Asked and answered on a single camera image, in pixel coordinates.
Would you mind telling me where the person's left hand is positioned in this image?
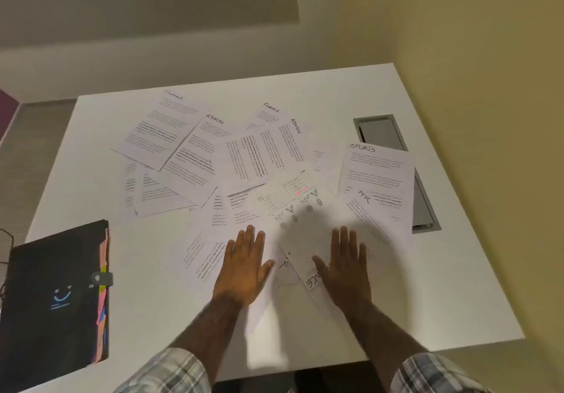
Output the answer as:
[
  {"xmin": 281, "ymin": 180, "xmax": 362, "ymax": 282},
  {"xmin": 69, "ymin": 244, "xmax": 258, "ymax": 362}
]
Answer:
[{"xmin": 213, "ymin": 224, "xmax": 276, "ymax": 309}]

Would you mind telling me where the person's right hand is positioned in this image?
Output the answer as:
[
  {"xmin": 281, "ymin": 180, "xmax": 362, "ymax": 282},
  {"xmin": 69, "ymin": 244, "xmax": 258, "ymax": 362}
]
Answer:
[{"xmin": 311, "ymin": 225, "xmax": 374, "ymax": 317}]

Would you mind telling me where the pile of white printed papers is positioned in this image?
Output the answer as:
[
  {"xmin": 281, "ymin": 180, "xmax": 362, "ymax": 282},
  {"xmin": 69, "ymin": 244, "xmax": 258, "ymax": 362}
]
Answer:
[{"xmin": 110, "ymin": 88, "xmax": 417, "ymax": 332}]

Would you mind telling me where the black expanding folder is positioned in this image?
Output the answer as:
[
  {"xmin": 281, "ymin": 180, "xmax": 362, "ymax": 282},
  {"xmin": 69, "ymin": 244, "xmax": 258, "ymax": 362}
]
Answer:
[{"xmin": 0, "ymin": 219, "xmax": 114, "ymax": 393}]

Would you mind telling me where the person's left forearm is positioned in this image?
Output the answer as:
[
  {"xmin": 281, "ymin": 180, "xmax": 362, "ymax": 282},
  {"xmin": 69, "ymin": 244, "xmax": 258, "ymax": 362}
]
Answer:
[{"xmin": 169, "ymin": 294, "xmax": 249, "ymax": 387}]

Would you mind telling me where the person's right forearm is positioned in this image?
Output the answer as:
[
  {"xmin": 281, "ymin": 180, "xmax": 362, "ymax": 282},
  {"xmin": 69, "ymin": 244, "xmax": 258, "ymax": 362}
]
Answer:
[{"xmin": 341, "ymin": 301, "xmax": 431, "ymax": 393}]

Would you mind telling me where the plaid shirt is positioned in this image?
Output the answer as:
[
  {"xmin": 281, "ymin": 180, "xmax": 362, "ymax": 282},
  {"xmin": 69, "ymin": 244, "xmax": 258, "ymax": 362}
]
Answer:
[{"xmin": 114, "ymin": 346, "xmax": 490, "ymax": 393}]

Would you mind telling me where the grey table cable hatch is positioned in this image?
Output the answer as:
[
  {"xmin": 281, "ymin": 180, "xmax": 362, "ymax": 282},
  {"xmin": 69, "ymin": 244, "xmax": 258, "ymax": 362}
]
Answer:
[{"xmin": 352, "ymin": 114, "xmax": 441, "ymax": 234}]

